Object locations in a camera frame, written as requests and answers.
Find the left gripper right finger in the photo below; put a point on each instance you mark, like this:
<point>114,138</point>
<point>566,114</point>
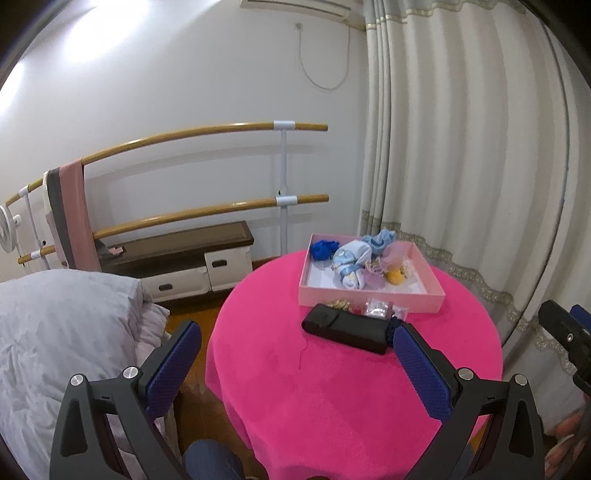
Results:
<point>512,445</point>

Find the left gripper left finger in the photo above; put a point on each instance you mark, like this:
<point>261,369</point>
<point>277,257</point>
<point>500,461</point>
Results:
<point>83,444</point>

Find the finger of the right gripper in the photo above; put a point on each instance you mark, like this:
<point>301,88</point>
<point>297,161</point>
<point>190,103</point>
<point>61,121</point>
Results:
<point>581,315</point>
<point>568,332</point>

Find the black pouch case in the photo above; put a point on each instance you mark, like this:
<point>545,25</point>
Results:
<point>361,332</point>

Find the light blue fleece headband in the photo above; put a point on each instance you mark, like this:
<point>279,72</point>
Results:
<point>379,242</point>

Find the royal blue towel scrunchie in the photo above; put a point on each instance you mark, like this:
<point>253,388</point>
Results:
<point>323,250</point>

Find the navy crochet scrunchie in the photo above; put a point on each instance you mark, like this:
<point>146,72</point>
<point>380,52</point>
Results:
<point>393,325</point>

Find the person's right hand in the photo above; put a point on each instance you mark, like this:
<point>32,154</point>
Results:
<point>571,438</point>

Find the person's blue jeans knee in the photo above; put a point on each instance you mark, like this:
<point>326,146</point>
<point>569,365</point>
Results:
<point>210,460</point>

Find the grey duvet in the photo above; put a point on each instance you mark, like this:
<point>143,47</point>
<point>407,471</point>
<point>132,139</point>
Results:
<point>58,323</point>

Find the white brown storage bench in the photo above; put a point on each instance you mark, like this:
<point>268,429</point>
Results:
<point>186,263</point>

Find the cream lace scrunchie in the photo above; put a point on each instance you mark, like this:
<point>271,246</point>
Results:
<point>407,268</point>

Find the yellow plush toy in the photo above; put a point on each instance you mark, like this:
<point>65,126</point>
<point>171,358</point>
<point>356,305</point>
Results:
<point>396,276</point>

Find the pink tablecloth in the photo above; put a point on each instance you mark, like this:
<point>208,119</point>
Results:
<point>307,406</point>

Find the small clear plastic bag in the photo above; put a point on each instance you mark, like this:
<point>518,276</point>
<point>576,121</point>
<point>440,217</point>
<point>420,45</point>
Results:
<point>384,310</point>

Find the small white fan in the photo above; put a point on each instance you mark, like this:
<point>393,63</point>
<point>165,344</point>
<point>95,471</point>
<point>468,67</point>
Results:
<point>8,229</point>

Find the pink grey hanging towel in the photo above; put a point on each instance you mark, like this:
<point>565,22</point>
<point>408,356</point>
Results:
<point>67,217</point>

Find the cream curtain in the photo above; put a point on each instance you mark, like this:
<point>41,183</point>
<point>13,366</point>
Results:
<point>478,151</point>

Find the beige satin scrunchie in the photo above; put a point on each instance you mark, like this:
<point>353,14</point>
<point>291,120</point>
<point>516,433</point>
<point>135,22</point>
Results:
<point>341,304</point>

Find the pink shallow box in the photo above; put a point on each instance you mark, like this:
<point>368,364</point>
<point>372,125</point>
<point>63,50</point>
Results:
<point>423,293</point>

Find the white blue printed cloth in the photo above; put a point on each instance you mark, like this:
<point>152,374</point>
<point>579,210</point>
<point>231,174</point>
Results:
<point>349,263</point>

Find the white air conditioner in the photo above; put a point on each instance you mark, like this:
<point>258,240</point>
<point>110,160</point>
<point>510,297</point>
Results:
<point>345,12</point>

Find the white barre left post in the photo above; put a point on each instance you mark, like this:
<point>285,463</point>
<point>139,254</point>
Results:
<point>24,193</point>

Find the white barre post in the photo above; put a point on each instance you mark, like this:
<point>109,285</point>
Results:
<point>284,189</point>
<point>24,193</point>

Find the white barre right post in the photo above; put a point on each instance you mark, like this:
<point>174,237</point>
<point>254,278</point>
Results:
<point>284,189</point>

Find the lower wooden barre rail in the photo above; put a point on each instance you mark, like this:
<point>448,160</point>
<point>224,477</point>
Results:
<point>189,214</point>

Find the wooden barre rail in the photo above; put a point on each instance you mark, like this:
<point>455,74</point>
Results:
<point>189,214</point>
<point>194,133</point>

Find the upper wooden barre rail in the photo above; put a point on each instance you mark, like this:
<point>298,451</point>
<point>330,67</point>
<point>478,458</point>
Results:
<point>194,133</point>

